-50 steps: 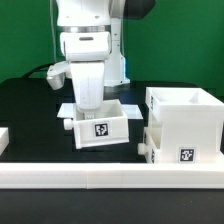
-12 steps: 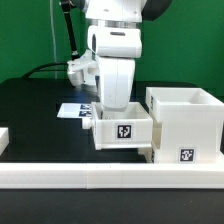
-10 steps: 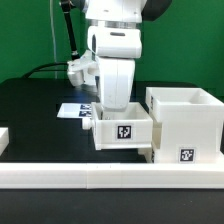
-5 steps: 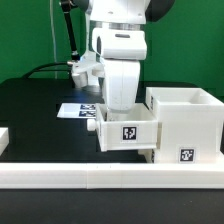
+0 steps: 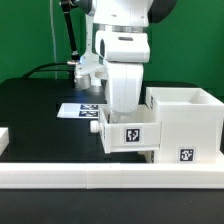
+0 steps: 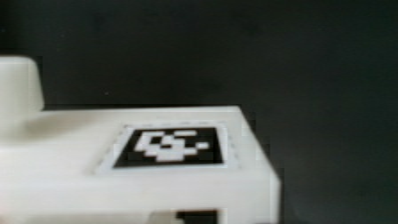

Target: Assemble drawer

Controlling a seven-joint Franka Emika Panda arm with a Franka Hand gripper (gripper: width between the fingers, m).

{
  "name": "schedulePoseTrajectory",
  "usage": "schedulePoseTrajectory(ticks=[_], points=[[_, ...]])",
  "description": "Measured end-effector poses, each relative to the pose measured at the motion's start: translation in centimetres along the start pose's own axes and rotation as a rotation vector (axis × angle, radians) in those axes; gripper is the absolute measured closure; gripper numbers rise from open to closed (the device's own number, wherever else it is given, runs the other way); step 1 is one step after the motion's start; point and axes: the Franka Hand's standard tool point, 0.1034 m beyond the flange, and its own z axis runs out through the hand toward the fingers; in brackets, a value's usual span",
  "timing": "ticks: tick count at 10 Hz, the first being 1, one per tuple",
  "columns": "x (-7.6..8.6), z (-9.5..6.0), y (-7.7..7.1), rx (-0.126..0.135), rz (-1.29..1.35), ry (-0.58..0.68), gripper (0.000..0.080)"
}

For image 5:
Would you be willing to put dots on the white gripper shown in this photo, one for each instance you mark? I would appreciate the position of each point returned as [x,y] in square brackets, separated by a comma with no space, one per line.
[124,81]

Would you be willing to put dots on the white drawer box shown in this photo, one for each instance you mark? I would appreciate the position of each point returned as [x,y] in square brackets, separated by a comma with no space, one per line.
[135,133]
[148,155]

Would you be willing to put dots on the white drawer cabinet frame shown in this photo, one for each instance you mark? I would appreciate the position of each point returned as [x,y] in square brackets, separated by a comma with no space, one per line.
[191,124]

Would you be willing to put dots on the white drawer box front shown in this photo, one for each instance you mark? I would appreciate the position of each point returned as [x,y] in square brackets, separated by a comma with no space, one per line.
[148,155]

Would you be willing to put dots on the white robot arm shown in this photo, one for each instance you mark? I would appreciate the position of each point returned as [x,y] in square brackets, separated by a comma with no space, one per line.
[116,46]

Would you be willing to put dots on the white marker base plate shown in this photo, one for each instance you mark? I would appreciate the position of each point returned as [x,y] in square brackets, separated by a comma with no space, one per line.
[79,111]

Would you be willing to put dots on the white obstacle fence wall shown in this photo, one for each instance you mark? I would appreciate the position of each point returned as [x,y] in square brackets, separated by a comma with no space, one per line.
[102,176]

